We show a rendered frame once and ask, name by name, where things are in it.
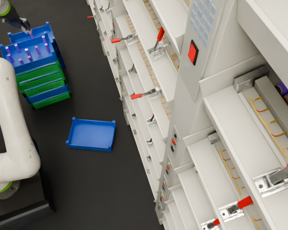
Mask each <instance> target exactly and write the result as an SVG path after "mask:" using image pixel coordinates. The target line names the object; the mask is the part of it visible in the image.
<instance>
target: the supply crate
mask: <svg viewBox="0 0 288 230"><path fill-rule="evenodd" d="M42 36H45V38H46V41H47V43H48V47H49V49H50V52H47V50H46V47H45V43H44V41H43V39H42ZM42 36H39V37H35V38H34V39H28V40H25V41H22V42H18V43H14V44H11V45H8V46H3V45H2V44H0V49H1V52H2V56H3V58H4V59H6V60H7V61H9V62H10V63H11V64H12V65H13V67H14V69H15V74H17V73H20V72H23V71H27V70H29V69H32V68H36V67H39V66H42V65H45V64H48V63H52V62H55V61H58V59H57V57H56V54H55V51H54V49H53V46H52V44H51V41H50V38H49V36H48V33H47V31H44V35H42ZM15 44H17V45H18V47H19V49H20V51H21V53H18V51H17V49H16V48H15V46H14V45H15ZM35 46H38V48H39V50H40V52H41V54H40V55H38V53H37V51H36V49H35ZM6 47H8V48H9V49H10V51H11V53H12V56H11V57H12V58H13V60H14V61H15V62H14V63H12V62H11V61H10V59H9V58H8V56H7V55H8V52H7V50H6ZM26 48H27V49H28V50H29V52H30V54H31V56H32V57H31V58H32V60H33V61H31V62H30V61H29V59H28V55H27V53H26V51H25V49H26ZM20 58H21V59H22V61H23V62H24V64H22V65H21V64H20V62H19V59H20Z"/></svg>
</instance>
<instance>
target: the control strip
mask: <svg viewBox="0 0 288 230"><path fill-rule="evenodd" d="M225 2H226V0H192V4H191V9H190V14H189V20H188V25H187V32H186V38H185V43H184V48H183V54H182V59H181V66H180V71H179V74H180V76H181V78H182V80H183V82H184V84H185V86H186V88H187V90H188V92H189V94H190V96H191V98H192V100H193V102H194V103H195V102H196V99H197V95H198V92H199V89H200V85H199V81H200V80H202V79H203V76H204V72H205V69H206V66H207V63H208V59H209V55H210V53H211V49H212V46H213V42H214V39H215V36H216V32H217V29H218V26H219V22H220V19H221V16H222V13H223V9H224V5H225Z"/></svg>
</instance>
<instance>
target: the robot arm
mask: <svg viewBox="0 0 288 230"><path fill-rule="evenodd" d="M0 19H2V20H3V21H2V22H3V23H4V22H7V23H9V24H10V25H12V26H13V27H15V28H19V29H21V30H23V31H24V32H25V33H26V34H28V33H30V34H32V29H31V28H30V26H31V25H30V23H29V22H28V20H27V18H22V17H20V16H19V15H18V13H17V11H16V9H15V7H14V6H13V5H12V4H11V3H10V2H9V1H8V0H0ZM0 126H1V130H2V133H3V137H4V141H5V146H6V151H7V152H5V153H0V199H7V198H10V197H11V196H13V195H14V194H15V193H16V192H17V191H18V189H19V188H20V185H21V179H25V178H30V177H32V176H34V175H35V174H36V173H37V172H38V171H39V169H40V167H41V158H40V156H39V154H38V152H37V150H36V148H35V145H34V143H33V141H32V138H31V136H30V133H29V130H28V127H27V124H26V121H25V118H24V114H23V111H22V107H21V103H20V98H19V94H18V89H17V82H16V74H15V69H14V67H13V65H12V64H11V63H10V62H9V61H7V60H6V59H4V58H1V57H0Z"/></svg>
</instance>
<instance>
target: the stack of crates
mask: <svg viewBox="0 0 288 230"><path fill-rule="evenodd" d="M44 31H47V33H48V36H49V38H50V41H51V43H52V46H53V48H54V51H55V53H56V56H57V58H58V61H59V63H60V66H61V68H62V69H65V68H66V66H65V63H64V61H63V58H62V56H61V53H60V50H59V47H58V45H57V43H56V40H55V37H54V35H53V32H52V30H51V27H50V24H49V22H46V25H44V26H40V27H37V28H33V29H32V34H33V36H34V38H35V37H39V36H42V35H44ZM8 36H9V37H10V41H11V44H14V43H18V42H22V41H25V40H28V39H31V37H30V35H29V33H28V34H26V33H25V32H23V31H22V32H19V33H16V34H11V33H10V32H9V33H8Z"/></svg>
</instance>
